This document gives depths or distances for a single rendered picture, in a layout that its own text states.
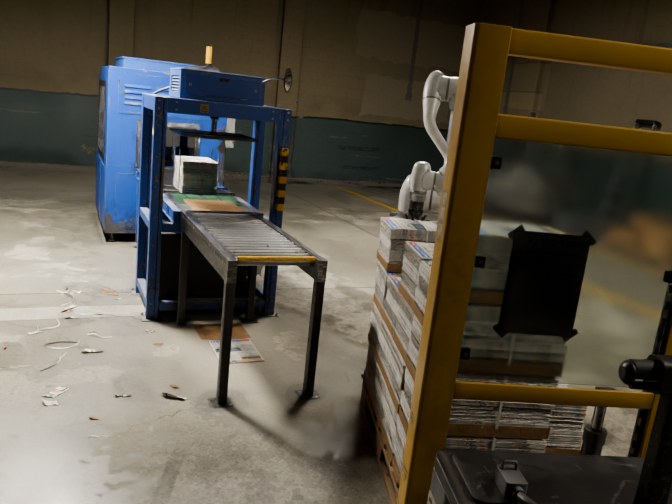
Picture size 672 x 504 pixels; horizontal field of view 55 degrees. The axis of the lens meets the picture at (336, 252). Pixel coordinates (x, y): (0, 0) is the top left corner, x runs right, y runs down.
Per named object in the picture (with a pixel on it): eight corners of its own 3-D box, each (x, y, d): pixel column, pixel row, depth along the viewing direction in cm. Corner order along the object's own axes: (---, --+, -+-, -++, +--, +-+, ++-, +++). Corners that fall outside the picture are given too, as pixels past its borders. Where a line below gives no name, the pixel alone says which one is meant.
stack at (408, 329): (425, 404, 371) (446, 265, 352) (492, 539, 258) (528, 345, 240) (359, 400, 366) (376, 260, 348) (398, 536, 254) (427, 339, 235)
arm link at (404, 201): (398, 207, 389) (403, 171, 384) (428, 211, 387) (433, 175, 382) (396, 211, 374) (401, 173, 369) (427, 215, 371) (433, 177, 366)
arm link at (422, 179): (408, 190, 343) (433, 193, 341) (412, 161, 340) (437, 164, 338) (409, 188, 353) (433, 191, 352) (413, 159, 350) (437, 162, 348)
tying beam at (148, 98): (290, 123, 460) (291, 109, 458) (155, 111, 422) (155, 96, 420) (263, 117, 520) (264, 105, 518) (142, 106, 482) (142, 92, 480)
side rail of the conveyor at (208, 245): (236, 283, 330) (237, 260, 327) (225, 283, 328) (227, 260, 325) (187, 227, 449) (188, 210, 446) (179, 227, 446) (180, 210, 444)
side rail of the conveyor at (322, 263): (326, 282, 350) (328, 260, 348) (317, 282, 348) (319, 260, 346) (256, 228, 469) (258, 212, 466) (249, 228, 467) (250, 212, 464)
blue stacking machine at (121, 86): (228, 244, 706) (242, 48, 659) (103, 243, 653) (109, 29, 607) (200, 216, 839) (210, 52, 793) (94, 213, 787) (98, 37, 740)
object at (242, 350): (265, 361, 407) (265, 359, 406) (220, 364, 395) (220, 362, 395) (249, 339, 439) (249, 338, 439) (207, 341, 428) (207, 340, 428)
